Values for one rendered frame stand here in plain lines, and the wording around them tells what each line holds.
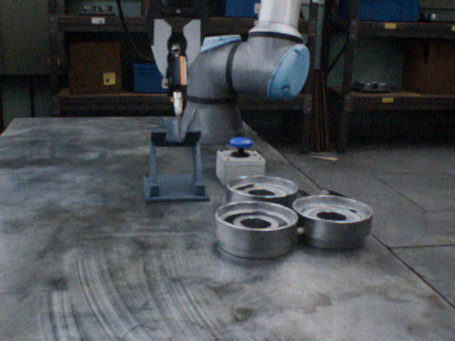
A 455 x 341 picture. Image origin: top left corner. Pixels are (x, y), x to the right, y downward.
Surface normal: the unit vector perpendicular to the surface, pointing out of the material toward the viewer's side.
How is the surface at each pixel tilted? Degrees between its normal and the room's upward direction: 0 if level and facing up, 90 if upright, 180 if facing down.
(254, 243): 90
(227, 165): 90
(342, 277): 0
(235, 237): 90
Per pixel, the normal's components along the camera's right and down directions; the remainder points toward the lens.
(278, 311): 0.02, -0.96
